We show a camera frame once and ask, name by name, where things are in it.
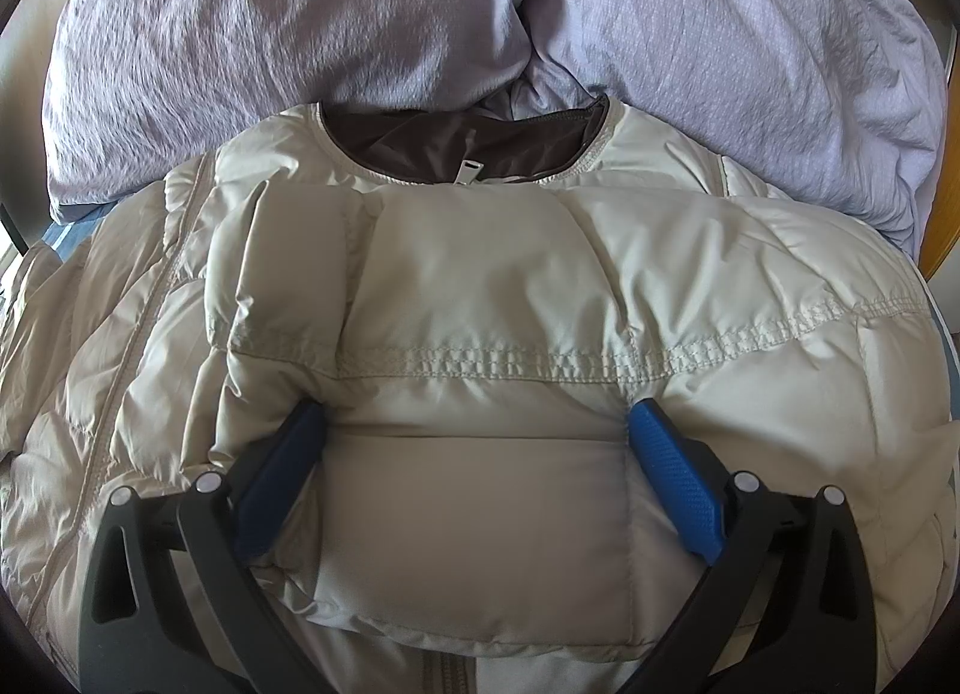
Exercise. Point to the lavender pillow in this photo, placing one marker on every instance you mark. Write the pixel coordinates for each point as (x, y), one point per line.
(720, 34)
(262, 27)

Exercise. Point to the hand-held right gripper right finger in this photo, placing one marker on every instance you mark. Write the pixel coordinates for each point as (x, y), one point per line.
(675, 484)

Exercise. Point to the beige puffer jacket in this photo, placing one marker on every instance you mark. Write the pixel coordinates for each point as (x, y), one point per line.
(487, 304)

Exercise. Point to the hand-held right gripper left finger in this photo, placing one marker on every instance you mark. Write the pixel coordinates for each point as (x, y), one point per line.
(281, 476)

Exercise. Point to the blue striped bed sheet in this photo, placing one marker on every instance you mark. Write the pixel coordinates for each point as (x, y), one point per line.
(71, 233)

